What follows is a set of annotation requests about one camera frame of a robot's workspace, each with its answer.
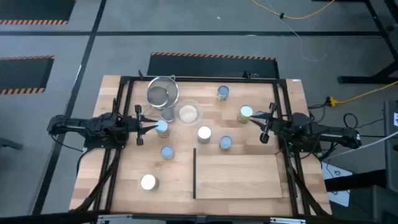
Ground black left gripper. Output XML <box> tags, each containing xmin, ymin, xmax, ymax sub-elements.
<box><xmin>124</xmin><ymin>105</ymin><xmax>160</xmax><ymax>146</ymax></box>

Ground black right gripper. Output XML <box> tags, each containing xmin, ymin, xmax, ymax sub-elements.
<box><xmin>248</xmin><ymin>103</ymin><xmax>292</xmax><ymax>144</ymax></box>

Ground tall can white lid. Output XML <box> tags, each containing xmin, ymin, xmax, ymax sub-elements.
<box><xmin>154</xmin><ymin>119</ymin><xmax>170</xmax><ymax>139</ymax></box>
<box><xmin>139</xmin><ymin>173</ymin><xmax>160</xmax><ymax>192</ymax></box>

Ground green label tall can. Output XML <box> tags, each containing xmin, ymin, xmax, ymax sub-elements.
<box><xmin>237</xmin><ymin>105</ymin><xmax>254</xmax><ymax>124</ymax></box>

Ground mandarin oranges short can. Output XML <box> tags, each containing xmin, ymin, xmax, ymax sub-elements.
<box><xmin>160</xmin><ymin>145</ymin><xmax>175</xmax><ymax>161</ymax></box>

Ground diced tomatoes short can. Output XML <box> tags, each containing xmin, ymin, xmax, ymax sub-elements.
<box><xmin>219</xmin><ymin>135</ymin><xmax>234</xmax><ymax>151</ymax></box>

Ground short can grey lid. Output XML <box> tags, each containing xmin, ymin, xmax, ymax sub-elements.
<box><xmin>216</xmin><ymin>85</ymin><xmax>230</xmax><ymax>102</ymax></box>

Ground blue label tall can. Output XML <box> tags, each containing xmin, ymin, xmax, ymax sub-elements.
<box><xmin>197</xmin><ymin>125</ymin><xmax>213</xmax><ymax>145</ymax></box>

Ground small metal cup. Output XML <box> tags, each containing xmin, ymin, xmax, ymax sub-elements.
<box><xmin>160</xmin><ymin>107</ymin><xmax>176</xmax><ymax>123</ymax></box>

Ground medium metal mesh strainer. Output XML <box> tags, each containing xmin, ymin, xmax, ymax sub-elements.
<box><xmin>146</xmin><ymin>85</ymin><xmax>170</xmax><ymax>109</ymax></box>

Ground clear glass bowl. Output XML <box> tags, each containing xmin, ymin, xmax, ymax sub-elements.
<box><xmin>173</xmin><ymin>99</ymin><xmax>203</xmax><ymax>127</ymax></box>

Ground beige grains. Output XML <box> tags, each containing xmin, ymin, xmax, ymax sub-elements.
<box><xmin>178</xmin><ymin>105</ymin><xmax>199</xmax><ymax>124</ymax></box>

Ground large metal mesh strainer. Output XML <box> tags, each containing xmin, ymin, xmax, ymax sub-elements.
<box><xmin>146</xmin><ymin>74</ymin><xmax>180</xmax><ymax>110</ymax></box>

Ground black hazard-striped floor mat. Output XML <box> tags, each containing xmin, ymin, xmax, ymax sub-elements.
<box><xmin>0</xmin><ymin>0</ymin><xmax>76</xmax><ymax>26</ymax></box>
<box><xmin>146</xmin><ymin>52</ymin><xmax>280</xmax><ymax>79</ymax></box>
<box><xmin>0</xmin><ymin>55</ymin><xmax>55</xmax><ymax>96</ymax></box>

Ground black support beam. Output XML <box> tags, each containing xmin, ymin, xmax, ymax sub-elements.
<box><xmin>324</xmin><ymin>169</ymin><xmax>386</xmax><ymax>192</ymax></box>

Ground white sheet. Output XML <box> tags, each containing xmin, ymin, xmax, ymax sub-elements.
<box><xmin>320</xmin><ymin>161</ymin><xmax>352</xmax><ymax>208</ymax></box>

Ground black metal stand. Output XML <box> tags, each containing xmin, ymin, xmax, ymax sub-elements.
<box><xmin>337</xmin><ymin>0</ymin><xmax>398</xmax><ymax>85</ymax></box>

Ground dark equipment cabinet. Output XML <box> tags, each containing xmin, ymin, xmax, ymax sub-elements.
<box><xmin>382</xmin><ymin>99</ymin><xmax>398</xmax><ymax>194</ymax></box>

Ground dark metal foot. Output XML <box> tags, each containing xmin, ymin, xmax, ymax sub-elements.
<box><xmin>0</xmin><ymin>136</ymin><xmax>24</xmax><ymax>151</ymax></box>

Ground black aluminium rig frame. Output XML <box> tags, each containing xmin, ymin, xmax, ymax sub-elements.
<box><xmin>91</xmin><ymin>70</ymin><xmax>332</xmax><ymax>218</ymax></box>

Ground black cable bundle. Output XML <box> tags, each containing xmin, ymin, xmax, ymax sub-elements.
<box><xmin>289</xmin><ymin>152</ymin><xmax>330</xmax><ymax>217</ymax></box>
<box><xmin>73</xmin><ymin>148</ymin><xmax>121</xmax><ymax>215</ymax></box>

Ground thin white cable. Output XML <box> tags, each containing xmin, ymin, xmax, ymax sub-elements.
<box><xmin>266</xmin><ymin>0</ymin><xmax>326</xmax><ymax>62</ymax></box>

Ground yellow cable with plug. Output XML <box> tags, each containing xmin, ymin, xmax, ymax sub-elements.
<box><xmin>328</xmin><ymin>80</ymin><xmax>398</xmax><ymax>107</ymax></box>

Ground silver aluminium rail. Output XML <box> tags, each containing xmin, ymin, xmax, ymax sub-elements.
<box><xmin>96</xmin><ymin>214</ymin><xmax>307</xmax><ymax>224</ymax></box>

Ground black power cable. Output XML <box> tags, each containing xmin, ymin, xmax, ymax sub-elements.
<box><xmin>306</xmin><ymin>101</ymin><xmax>386</xmax><ymax>139</ymax></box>

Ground yellow cable black bead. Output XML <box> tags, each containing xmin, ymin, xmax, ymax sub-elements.
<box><xmin>251</xmin><ymin>0</ymin><xmax>336</xmax><ymax>20</ymax></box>

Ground thick white cable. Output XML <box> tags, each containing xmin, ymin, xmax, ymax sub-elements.
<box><xmin>322</xmin><ymin>129</ymin><xmax>398</xmax><ymax>160</ymax></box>

